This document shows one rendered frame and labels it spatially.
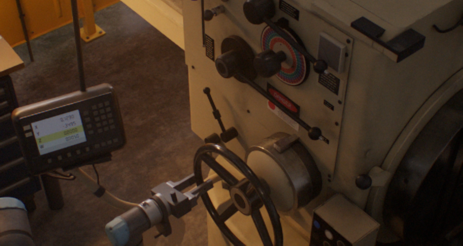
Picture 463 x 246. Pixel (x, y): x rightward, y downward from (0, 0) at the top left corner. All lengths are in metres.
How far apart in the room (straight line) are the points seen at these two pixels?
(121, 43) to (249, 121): 2.61
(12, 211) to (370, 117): 0.93
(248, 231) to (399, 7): 1.38
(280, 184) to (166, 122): 2.19
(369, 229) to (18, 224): 0.90
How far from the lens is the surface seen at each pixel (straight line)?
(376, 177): 1.88
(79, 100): 2.35
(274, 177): 1.99
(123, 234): 2.00
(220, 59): 2.01
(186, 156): 3.91
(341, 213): 1.94
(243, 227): 2.83
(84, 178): 2.57
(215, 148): 1.91
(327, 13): 1.70
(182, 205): 2.04
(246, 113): 2.18
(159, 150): 3.96
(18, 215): 1.88
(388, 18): 1.66
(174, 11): 2.88
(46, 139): 2.38
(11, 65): 3.12
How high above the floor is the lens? 2.83
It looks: 43 degrees down
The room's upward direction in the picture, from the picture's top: straight up
